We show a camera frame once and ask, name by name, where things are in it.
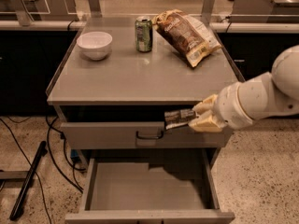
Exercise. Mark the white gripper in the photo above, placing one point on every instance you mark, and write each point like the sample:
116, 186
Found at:
226, 105

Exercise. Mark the black rxbar chocolate bar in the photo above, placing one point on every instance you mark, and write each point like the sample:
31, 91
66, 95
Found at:
178, 118

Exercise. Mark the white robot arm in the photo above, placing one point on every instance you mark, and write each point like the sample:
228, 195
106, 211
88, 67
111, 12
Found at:
271, 94

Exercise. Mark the grey open middle drawer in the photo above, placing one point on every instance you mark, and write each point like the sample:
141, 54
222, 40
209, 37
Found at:
150, 186

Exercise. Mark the grey top drawer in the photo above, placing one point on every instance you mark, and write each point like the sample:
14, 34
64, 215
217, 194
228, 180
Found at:
125, 135

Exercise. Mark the grey drawer cabinet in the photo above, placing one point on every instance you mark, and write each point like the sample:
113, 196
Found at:
131, 86

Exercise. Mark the brown chip bag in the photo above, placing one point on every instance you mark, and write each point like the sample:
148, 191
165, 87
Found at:
189, 36

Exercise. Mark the green soda can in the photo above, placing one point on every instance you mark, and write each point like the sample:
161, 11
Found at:
143, 34

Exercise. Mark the grey background desk right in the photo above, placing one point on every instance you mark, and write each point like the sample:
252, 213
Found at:
265, 11

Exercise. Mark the grey background desk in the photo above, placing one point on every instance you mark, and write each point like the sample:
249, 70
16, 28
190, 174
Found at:
265, 11
39, 10

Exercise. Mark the white bowl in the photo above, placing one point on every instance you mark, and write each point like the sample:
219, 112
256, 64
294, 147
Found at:
95, 45

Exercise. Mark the grey background desk left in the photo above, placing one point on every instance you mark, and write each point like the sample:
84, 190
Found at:
39, 10

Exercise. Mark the black floor bar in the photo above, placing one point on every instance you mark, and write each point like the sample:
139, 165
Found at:
17, 208

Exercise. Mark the white counter rail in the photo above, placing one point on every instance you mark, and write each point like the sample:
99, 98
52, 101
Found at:
219, 27

